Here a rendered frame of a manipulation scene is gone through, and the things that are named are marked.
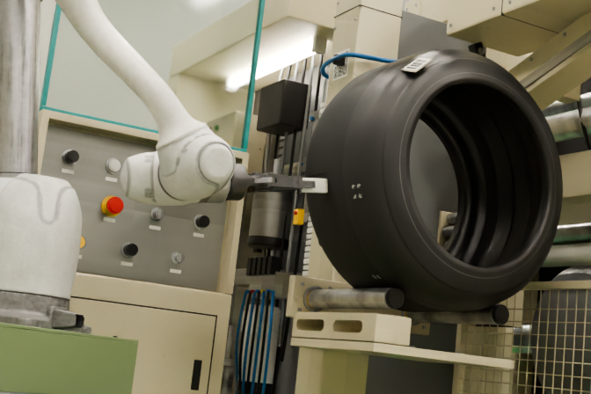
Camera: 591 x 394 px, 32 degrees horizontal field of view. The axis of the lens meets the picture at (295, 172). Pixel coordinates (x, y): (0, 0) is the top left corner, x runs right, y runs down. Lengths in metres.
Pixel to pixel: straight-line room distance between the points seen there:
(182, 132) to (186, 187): 0.10
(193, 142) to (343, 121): 0.47
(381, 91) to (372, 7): 0.55
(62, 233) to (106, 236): 0.73
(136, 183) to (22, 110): 0.28
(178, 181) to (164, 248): 0.77
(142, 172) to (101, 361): 0.37
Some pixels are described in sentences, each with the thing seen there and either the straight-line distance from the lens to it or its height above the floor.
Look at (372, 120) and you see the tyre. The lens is 2.13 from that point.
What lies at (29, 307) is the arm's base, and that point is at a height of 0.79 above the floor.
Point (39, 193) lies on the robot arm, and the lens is 1.87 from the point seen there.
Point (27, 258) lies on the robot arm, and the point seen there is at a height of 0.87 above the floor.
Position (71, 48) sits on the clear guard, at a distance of 2.60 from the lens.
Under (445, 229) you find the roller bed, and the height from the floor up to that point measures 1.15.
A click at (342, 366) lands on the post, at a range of 2.53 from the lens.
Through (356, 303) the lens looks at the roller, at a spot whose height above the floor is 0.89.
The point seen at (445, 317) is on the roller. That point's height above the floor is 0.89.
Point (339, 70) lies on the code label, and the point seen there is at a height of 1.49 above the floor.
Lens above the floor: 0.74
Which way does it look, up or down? 11 degrees up
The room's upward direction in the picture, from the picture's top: 6 degrees clockwise
